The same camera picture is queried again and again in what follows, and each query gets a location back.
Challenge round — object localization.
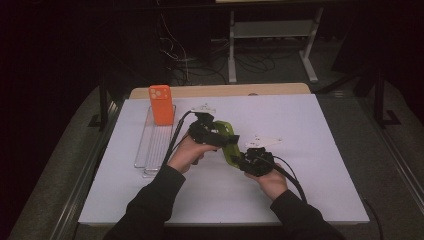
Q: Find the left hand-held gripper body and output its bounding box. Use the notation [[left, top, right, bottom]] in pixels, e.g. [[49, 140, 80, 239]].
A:
[[188, 103, 232, 148]]

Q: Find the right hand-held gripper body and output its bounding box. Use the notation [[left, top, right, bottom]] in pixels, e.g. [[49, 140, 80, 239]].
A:
[[238, 134, 284, 178]]

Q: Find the clear acrylic rack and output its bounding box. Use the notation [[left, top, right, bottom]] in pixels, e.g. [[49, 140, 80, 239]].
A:
[[133, 104, 177, 178]]

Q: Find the person's right hand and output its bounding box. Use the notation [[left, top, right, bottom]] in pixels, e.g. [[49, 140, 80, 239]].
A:
[[244, 165, 290, 202]]

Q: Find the person's left hand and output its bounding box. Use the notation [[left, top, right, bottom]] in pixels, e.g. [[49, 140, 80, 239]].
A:
[[167, 134, 220, 175]]

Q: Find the black metal stand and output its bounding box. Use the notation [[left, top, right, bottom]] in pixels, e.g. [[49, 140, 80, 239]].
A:
[[372, 65, 403, 129], [88, 75, 117, 133]]

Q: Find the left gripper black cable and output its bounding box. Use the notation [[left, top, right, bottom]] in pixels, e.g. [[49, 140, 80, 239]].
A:
[[162, 110, 195, 166]]

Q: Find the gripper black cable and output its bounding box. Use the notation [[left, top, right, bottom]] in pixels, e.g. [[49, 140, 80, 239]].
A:
[[262, 154, 309, 204], [162, 110, 195, 166]]

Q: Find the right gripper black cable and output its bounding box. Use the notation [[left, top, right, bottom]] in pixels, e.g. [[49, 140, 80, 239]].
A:
[[262, 154, 309, 204]]

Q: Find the tangle of floor cables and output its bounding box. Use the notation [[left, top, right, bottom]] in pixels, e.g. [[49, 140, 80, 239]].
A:
[[155, 0, 301, 86]]

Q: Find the grey metal desk frame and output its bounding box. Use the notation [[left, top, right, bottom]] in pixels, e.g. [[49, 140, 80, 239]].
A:
[[227, 7, 325, 84]]

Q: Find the thin black cable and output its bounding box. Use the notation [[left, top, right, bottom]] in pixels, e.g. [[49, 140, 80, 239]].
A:
[[362, 198, 385, 240]]

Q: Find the aluminium frame rail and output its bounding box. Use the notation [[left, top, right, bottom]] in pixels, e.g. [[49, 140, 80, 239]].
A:
[[49, 99, 125, 240], [359, 96, 424, 209]]

